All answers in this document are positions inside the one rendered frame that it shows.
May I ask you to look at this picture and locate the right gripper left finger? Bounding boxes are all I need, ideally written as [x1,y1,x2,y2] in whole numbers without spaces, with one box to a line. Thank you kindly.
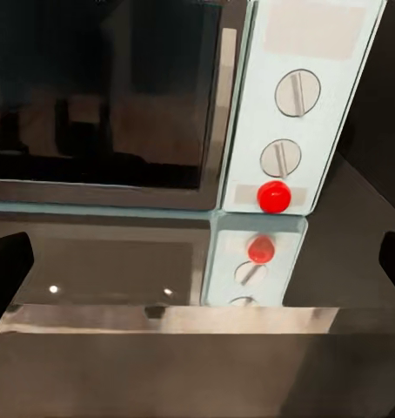
[0,232,34,318]

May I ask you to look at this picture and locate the microwave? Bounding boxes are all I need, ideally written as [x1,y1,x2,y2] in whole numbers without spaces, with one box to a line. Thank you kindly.
[0,0,387,217]

